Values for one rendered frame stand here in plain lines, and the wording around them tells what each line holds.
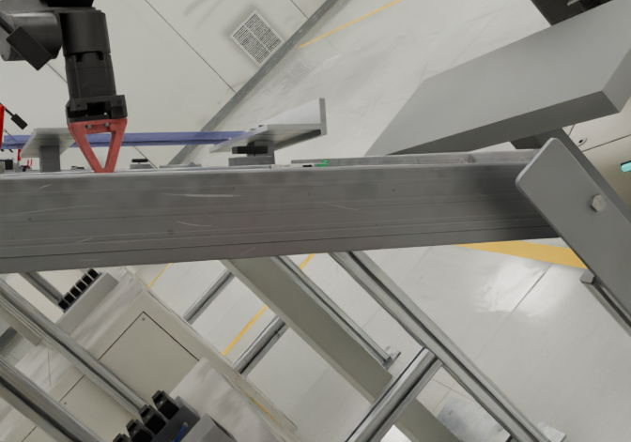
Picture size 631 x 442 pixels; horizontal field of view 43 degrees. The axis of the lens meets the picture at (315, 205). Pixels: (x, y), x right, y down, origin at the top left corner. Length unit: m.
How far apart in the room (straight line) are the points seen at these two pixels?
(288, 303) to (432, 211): 0.92
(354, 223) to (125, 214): 0.16
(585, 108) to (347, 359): 0.73
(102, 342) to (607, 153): 1.23
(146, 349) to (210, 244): 1.51
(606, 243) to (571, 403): 1.03
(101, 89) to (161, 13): 7.88
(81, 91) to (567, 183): 0.61
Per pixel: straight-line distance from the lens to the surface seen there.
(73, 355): 2.01
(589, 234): 0.63
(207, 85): 8.86
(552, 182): 0.61
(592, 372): 1.67
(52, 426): 1.30
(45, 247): 0.54
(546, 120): 1.13
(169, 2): 8.92
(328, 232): 0.58
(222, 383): 1.15
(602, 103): 1.06
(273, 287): 1.50
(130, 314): 2.03
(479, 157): 0.75
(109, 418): 2.09
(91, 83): 1.01
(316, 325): 1.54
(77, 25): 1.02
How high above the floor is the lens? 1.00
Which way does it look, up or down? 15 degrees down
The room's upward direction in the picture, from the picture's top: 45 degrees counter-clockwise
